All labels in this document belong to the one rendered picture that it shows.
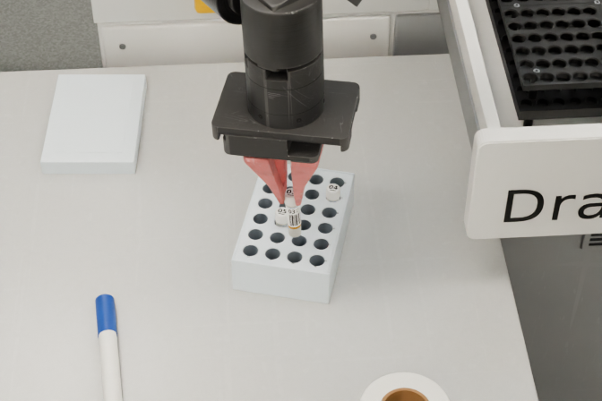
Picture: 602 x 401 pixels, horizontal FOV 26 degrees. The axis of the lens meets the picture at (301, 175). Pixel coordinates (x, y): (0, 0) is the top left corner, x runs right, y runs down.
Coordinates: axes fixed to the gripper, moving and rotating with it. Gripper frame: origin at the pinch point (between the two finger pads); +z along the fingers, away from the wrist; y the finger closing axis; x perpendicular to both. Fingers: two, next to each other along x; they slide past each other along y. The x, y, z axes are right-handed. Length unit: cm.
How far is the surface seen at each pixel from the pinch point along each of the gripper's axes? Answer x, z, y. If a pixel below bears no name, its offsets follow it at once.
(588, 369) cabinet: -43, 71, -31
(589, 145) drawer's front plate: -5.3, -3.1, -22.7
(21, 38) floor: -120, 85, 80
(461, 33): -21.7, -0.4, -11.5
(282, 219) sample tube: -4.2, 7.6, 1.8
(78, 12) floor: -131, 85, 71
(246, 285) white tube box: 0.5, 11.2, 4.2
